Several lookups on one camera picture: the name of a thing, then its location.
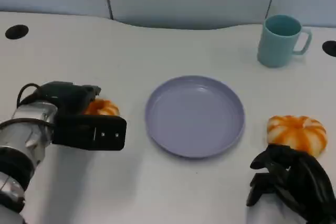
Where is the pale green mug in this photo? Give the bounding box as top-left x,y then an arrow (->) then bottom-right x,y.
257,14 -> 313,68

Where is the black table cable grommet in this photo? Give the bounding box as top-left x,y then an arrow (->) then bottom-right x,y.
5,24 -> 29,40
322,40 -> 336,58

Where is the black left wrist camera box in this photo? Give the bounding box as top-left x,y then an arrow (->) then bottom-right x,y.
51,115 -> 128,152

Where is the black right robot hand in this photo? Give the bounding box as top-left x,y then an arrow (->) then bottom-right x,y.
246,144 -> 336,224

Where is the lilac plate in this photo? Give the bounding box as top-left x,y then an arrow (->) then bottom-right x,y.
144,75 -> 246,159

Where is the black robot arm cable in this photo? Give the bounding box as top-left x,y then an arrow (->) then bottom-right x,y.
16,82 -> 43,109
0,118 -> 56,131

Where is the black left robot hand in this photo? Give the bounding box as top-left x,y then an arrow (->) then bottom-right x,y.
38,81 -> 103,118

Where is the orange white toy bread roll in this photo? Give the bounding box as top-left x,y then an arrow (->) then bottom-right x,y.
266,114 -> 328,159
83,99 -> 121,118

